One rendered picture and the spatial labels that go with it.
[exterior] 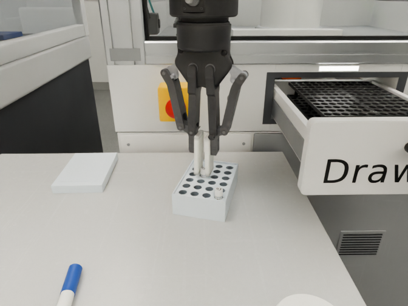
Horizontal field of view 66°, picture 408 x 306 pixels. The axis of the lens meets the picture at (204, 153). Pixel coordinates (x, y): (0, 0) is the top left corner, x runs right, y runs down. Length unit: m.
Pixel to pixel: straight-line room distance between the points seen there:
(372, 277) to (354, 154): 0.68
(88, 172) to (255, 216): 0.32
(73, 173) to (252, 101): 0.38
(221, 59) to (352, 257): 0.72
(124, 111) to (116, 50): 0.13
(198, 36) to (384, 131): 0.27
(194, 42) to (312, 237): 0.32
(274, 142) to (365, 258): 0.46
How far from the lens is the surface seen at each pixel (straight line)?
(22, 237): 0.53
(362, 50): 0.73
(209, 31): 0.43
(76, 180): 0.61
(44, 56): 1.23
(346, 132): 0.44
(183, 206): 0.50
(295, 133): 0.54
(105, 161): 0.65
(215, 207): 0.48
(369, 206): 0.91
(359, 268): 1.05
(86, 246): 0.48
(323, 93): 0.66
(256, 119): 0.70
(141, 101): 0.69
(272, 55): 0.67
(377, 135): 0.46
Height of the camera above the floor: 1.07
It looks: 26 degrees down
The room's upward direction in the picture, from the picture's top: straight up
